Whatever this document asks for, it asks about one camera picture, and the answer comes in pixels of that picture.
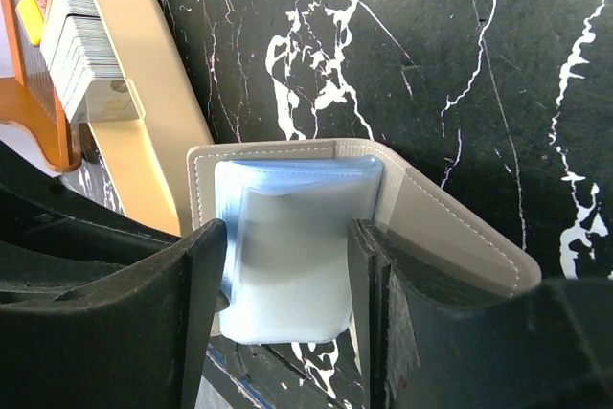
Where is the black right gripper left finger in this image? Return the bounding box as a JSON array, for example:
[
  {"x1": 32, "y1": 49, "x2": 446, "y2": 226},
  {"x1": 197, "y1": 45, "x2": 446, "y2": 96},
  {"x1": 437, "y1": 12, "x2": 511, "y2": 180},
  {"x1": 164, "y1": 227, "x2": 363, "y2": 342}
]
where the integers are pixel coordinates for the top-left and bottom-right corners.
[{"x1": 1, "y1": 219, "x2": 226, "y2": 408}]

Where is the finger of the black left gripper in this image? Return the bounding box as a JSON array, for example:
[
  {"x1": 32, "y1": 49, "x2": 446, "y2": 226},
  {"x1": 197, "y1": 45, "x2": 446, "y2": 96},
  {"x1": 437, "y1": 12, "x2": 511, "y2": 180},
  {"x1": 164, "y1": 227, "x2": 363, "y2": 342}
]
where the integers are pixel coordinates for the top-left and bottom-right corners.
[{"x1": 1, "y1": 145, "x2": 178, "y2": 302}]

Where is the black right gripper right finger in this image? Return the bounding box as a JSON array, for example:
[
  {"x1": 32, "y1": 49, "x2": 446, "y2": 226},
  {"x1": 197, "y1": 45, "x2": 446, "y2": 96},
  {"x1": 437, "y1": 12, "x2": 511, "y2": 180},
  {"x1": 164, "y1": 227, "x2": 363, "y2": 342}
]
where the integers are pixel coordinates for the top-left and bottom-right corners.
[{"x1": 348, "y1": 219, "x2": 612, "y2": 408}]

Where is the stack of white cards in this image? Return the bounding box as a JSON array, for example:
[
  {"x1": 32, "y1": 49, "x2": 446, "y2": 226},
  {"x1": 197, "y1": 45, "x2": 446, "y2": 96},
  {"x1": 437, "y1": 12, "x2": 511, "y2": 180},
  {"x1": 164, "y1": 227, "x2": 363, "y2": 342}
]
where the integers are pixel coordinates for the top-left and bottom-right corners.
[{"x1": 40, "y1": 0, "x2": 143, "y2": 124}]

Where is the beige oval plastic tray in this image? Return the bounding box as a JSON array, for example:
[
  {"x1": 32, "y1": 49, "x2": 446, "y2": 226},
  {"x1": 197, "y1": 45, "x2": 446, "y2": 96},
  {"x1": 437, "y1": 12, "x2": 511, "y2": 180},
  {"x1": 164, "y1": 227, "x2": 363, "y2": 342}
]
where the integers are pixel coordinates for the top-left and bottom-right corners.
[{"x1": 90, "y1": 0, "x2": 213, "y2": 236}]

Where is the orange wooden rack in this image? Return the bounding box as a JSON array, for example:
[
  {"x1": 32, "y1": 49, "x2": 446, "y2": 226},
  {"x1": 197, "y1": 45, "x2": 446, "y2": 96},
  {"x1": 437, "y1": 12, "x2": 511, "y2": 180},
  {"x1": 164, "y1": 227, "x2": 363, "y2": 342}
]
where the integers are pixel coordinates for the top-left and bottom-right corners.
[{"x1": 1, "y1": 0, "x2": 81, "y2": 173}]

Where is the orange yellow small object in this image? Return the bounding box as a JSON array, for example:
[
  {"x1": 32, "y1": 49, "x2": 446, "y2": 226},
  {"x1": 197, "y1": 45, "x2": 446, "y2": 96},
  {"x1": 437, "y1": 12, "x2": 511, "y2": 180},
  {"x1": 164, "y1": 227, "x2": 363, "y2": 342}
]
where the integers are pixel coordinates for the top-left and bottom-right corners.
[{"x1": 15, "y1": 0, "x2": 46, "y2": 47}]

